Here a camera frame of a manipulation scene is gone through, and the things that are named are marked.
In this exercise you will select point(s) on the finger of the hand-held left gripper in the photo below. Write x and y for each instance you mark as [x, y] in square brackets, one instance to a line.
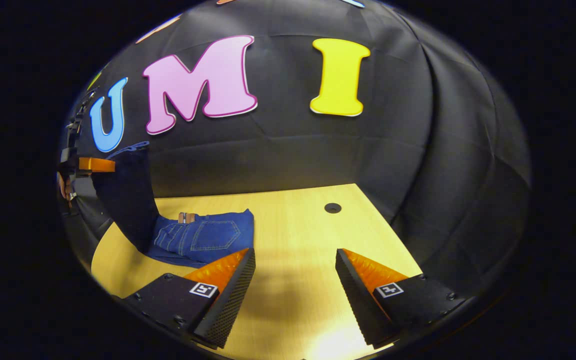
[95, 164]

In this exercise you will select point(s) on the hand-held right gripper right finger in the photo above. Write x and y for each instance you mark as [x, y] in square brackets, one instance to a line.
[358, 300]

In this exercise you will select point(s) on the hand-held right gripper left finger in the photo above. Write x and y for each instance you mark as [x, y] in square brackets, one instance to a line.
[233, 300]

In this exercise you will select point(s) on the blue denim jeans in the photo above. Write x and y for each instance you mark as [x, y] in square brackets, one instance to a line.
[208, 240]

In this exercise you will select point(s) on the black round table grommet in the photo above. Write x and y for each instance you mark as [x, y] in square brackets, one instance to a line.
[332, 208]

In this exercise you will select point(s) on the black backdrop cloth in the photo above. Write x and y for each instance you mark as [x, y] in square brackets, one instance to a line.
[288, 150]

